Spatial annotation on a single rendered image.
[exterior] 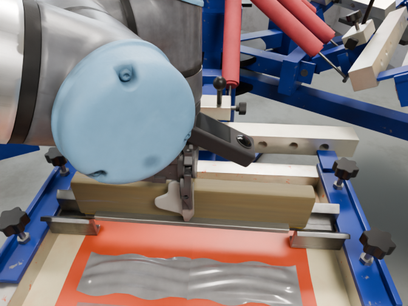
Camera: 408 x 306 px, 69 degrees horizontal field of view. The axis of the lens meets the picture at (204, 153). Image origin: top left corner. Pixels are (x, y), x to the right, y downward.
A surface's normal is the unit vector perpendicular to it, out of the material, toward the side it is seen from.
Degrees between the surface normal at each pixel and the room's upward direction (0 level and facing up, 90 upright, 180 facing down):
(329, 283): 0
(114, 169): 90
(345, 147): 90
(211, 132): 29
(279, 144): 90
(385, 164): 0
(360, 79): 90
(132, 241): 0
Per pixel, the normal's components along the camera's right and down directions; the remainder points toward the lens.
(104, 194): -0.07, 0.64
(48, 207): 0.00, -0.77
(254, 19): 0.18, 0.63
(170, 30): 0.52, 0.61
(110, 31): 0.33, -0.72
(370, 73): -0.56, 0.53
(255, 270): -0.08, -0.36
